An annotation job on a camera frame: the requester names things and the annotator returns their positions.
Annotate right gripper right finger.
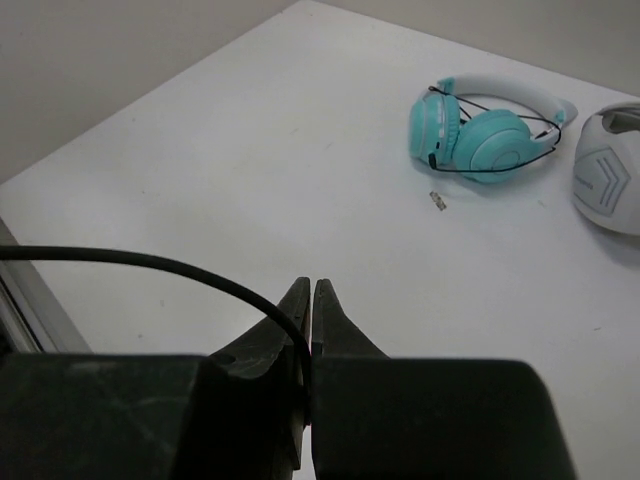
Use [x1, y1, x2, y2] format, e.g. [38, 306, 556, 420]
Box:
[311, 279, 576, 479]

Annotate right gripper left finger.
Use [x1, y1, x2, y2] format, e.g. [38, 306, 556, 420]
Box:
[0, 276, 312, 480]

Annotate black headphones with cable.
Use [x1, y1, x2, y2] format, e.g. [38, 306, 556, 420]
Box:
[1, 246, 312, 426]

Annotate small grey plug piece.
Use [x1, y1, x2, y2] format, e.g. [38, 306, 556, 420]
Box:
[429, 191, 447, 211]

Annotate aluminium rail front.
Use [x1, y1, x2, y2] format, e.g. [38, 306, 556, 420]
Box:
[0, 217, 94, 356]

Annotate grey white headphones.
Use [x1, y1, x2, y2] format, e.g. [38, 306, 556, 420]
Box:
[572, 102, 639, 236]

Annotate teal headphones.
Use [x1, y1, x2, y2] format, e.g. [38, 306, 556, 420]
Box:
[408, 74, 578, 184]

